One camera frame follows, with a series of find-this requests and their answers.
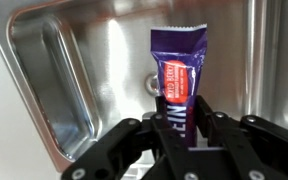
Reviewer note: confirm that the purple chocolate bar wrapper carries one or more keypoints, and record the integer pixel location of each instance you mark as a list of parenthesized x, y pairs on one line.
[(179, 53)]

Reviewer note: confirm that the stainless steel sink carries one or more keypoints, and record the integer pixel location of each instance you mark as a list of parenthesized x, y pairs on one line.
[(94, 50)]

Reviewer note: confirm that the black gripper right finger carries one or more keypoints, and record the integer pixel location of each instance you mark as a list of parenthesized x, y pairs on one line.
[(257, 143)]

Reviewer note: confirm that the round sink drain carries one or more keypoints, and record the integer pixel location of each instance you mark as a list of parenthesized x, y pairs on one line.
[(150, 83)]

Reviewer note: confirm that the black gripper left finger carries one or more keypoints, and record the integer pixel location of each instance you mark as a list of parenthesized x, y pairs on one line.
[(134, 143)]

